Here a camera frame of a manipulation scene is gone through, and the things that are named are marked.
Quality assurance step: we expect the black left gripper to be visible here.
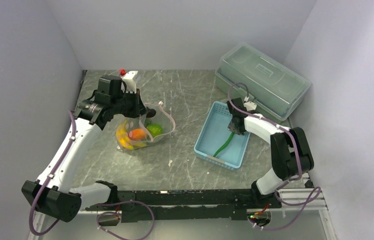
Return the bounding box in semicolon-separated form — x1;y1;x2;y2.
111;88;148;119

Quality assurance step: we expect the green chili pepper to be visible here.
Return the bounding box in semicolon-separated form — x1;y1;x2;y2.
213;132;235;158

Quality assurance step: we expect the yellow banana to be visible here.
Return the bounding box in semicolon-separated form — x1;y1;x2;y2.
123;122;146;149
116;124;133;150

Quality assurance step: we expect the clear zip top bag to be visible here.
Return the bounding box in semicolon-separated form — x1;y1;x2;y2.
116;101;176;151

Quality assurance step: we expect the purple eggplant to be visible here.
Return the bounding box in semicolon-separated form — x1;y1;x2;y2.
146;109;156;118

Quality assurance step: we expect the orange mango fruit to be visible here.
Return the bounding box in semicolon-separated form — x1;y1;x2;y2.
128;128;148;141

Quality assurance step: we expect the green custard apple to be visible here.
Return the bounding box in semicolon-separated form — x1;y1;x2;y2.
146;123;163;138

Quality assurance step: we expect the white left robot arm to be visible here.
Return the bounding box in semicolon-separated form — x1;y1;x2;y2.
21;70;148;223

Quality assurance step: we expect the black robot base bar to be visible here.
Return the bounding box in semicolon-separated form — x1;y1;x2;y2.
111;188;282;223

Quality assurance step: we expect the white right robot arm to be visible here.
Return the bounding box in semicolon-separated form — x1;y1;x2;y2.
227;98;314;208

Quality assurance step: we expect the light blue plastic basket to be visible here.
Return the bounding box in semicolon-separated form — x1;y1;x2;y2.
194;101;250;171

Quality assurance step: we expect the green storage box, clear lid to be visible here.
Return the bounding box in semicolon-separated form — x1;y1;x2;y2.
215;43;311;123

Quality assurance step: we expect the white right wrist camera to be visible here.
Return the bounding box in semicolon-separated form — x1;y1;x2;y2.
244;101;257;112

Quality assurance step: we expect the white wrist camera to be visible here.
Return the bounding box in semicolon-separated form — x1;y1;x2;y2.
244;101;257;112
119;68;139;93

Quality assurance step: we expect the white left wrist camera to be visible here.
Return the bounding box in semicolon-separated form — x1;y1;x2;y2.
119;68;139;93

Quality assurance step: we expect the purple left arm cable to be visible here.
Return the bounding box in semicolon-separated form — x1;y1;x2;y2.
28;110;76;237

